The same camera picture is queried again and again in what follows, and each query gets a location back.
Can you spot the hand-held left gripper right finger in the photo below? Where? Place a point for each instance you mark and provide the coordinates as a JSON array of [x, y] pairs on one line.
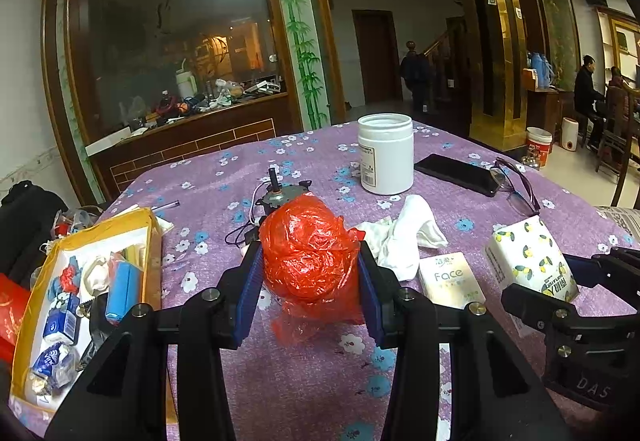
[[372, 301]]

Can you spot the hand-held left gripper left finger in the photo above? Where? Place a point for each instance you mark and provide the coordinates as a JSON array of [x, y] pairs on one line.
[[248, 291]]

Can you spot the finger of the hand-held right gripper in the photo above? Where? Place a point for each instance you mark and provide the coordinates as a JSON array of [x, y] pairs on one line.
[[615, 268], [540, 313]]

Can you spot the lemon print tissue pack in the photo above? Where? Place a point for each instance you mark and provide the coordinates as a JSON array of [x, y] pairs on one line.
[[530, 256]]

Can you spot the red plastic bag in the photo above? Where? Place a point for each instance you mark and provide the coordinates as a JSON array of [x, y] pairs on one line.
[[305, 251]]

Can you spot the white sock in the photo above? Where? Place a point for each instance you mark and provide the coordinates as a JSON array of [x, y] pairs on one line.
[[410, 231]]

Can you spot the white green tissue pack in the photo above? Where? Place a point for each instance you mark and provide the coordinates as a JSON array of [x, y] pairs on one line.
[[450, 281]]

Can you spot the blue soft pack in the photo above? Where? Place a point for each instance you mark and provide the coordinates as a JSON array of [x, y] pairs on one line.
[[122, 291]]

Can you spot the red blue packet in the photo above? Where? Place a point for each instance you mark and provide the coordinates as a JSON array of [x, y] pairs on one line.
[[67, 278]]

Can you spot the cardboard box with yellow tape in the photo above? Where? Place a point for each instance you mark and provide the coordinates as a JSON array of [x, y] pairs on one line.
[[27, 326]]

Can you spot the printed paper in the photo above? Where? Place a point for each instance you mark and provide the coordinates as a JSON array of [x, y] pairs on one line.
[[620, 218]]

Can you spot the small grey motor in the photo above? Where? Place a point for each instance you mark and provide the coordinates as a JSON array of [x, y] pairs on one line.
[[280, 196]]

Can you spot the purple floral tablecloth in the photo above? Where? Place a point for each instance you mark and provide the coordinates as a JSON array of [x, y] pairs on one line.
[[310, 386]]

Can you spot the black ballpoint pen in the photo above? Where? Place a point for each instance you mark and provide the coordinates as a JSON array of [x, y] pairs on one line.
[[167, 205]]

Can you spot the white humidifier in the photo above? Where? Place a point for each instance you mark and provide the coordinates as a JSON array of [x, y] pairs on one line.
[[570, 133]]

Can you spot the dark framed glasses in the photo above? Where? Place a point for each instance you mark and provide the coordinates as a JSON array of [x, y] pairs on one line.
[[499, 177]]

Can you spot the red white bucket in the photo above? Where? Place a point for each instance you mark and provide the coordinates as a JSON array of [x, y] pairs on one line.
[[539, 146]]

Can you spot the white plastic jar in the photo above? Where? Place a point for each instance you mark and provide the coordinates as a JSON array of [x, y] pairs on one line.
[[385, 156]]

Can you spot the wooden chair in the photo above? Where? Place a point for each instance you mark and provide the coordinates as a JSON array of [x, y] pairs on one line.
[[620, 121]]

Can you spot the black smartphone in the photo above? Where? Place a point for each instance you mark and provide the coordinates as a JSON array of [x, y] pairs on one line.
[[455, 173]]

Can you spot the wooden brick-pattern cabinet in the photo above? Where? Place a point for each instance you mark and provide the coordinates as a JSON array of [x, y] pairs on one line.
[[200, 141]]

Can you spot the wooden side cabinet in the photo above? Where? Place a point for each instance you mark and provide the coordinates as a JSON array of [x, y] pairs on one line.
[[542, 111]]

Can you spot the clear plastic bag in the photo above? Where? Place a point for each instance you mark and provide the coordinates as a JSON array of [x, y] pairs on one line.
[[75, 221]]

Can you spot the counter clutter pile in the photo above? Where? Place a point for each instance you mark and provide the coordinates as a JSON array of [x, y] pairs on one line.
[[200, 103]]

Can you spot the white flat box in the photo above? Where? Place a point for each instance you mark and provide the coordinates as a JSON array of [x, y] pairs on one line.
[[107, 142]]

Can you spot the white kettle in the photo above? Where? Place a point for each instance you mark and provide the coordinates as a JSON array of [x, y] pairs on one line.
[[185, 83]]

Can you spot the black bag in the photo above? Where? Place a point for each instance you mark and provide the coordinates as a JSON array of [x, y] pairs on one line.
[[25, 221]]

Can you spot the red gift bag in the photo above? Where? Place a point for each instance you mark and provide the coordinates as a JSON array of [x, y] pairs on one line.
[[12, 316]]

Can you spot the brown wooden door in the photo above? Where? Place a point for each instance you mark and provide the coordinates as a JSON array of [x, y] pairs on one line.
[[375, 56]]

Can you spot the bamboo painted pillar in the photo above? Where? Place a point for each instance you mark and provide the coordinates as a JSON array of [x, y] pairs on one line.
[[300, 46]]

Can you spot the gold trimmed pillar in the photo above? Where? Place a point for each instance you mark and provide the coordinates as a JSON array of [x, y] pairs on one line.
[[495, 46]]

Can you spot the wooden staircase railing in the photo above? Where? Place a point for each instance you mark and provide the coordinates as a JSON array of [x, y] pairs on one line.
[[440, 51]]

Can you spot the wooden framed glass window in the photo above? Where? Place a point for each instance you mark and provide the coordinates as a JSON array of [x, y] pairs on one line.
[[175, 21]]

